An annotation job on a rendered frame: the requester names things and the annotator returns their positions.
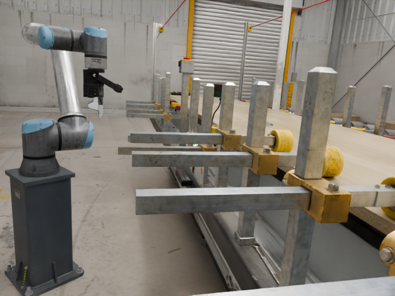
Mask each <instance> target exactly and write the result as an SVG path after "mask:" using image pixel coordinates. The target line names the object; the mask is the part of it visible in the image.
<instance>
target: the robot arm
mask: <svg viewBox="0 0 395 296"><path fill-rule="evenodd" d="M22 35H23V37H24V39H25V40H26V41H27V42H28V43H29V44H31V45H35V46H38V45H39V46H40V47H41V48H42V49H47V50H49V49H50V50H51V56H52V64H53V71H54V76H55V83H56V91H57V95H58V103H59V110H60V115H61V116H60V118H59V119H58V121H57V123H55V121H54V120H53V119H47V118H44V119H32V120H27V121H25V122H23V124H22V131H21V133H22V150H23V160H22V163H21V166H20V168H19V174H20V175H21V176H25V177H47V176H52V175H55V174H58V173H59V172H60V166H59V163H58V161H57V159H56V156H55V152H57V151H65V150H80V149H81V150H82V149H88V148H90V147H91V146H92V143H93V138H94V128H93V124H92V122H87V119H86V116H84V115H83V114H82V111H81V104H80V100H79V93H78V87H77V82H76V76H75V69H74V65H73V58H72V52H81V53H84V54H85V68H88V70H87V69H83V96H84V97H88V98H93V100H91V101H89V102H88V108H89V109H92V110H96V111H98V112H99V119H100V118H101V117H102V115H103V86H104V84H105V85H107V86H109V87H110V88H112V89H113V90H114V91H115V92H118V93H122V91H123V88H122V86H121V85H119V84H115V83H113V82H112V81H110V80H108V79H107V78H105V77H103V76H102V75H99V73H105V70H104V69H107V37H108V35H107V30H106V29H104V28H97V27H92V26H85V27H84V30H83V31H76V30H71V29H69V28H65V27H63V26H52V25H44V24H39V23H28V24H26V25H25V26H24V28H23V30H22ZM93 74H95V76H93Z"/></svg>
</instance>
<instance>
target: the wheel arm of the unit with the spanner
mask: <svg viewBox="0 0 395 296"><path fill-rule="evenodd" d="M132 151H166V152H201V151H202V148H201V147H200V146H118V155H132Z"/></svg>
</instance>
